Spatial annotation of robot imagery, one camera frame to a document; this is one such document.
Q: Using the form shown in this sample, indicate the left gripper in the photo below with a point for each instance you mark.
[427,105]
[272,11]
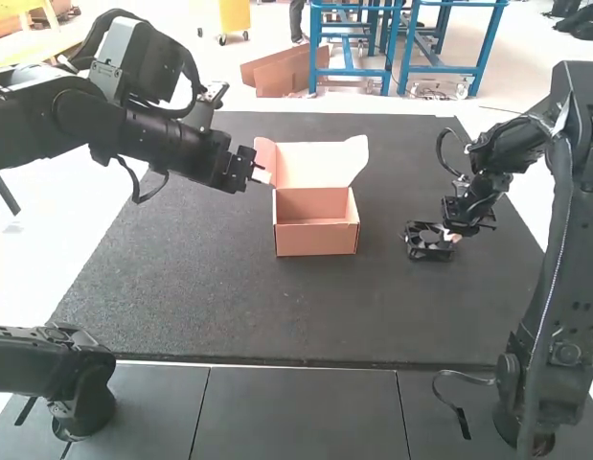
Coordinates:
[219,160]

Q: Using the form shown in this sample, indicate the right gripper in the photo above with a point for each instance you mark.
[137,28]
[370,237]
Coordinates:
[471,213]

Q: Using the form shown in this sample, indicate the black square fan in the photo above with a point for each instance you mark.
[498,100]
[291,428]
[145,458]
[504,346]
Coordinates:
[427,242]

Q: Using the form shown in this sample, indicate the cardboard box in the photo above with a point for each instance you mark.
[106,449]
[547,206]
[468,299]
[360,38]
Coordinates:
[315,225]

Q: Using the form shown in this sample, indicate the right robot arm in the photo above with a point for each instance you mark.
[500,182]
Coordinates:
[578,239]

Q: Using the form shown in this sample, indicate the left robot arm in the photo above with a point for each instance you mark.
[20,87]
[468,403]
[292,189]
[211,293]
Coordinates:
[85,120]

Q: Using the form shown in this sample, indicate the brown cardboard sheet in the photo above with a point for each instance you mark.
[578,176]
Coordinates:
[277,76]

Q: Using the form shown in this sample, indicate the black mat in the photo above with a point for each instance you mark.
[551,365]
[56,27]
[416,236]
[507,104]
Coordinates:
[205,287]

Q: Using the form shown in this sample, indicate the person's legs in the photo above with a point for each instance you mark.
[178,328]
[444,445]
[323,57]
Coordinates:
[297,21]

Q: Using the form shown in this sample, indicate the yellow wheeled cart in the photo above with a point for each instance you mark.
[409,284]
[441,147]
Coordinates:
[234,16]

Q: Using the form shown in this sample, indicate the dark base panel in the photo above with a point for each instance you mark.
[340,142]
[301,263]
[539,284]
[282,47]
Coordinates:
[301,417]
[147,412]
[449,431]

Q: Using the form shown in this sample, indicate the black bag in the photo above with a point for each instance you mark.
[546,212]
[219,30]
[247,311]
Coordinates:
[581,26]

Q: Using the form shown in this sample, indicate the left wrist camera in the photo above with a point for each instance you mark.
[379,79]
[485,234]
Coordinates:
[204,112]

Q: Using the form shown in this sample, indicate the blue metal frame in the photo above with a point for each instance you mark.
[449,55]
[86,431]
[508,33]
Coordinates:
[440,72]
[353,72]

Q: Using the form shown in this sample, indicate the pale wooden frame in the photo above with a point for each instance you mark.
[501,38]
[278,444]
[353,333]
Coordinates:
[18,16]

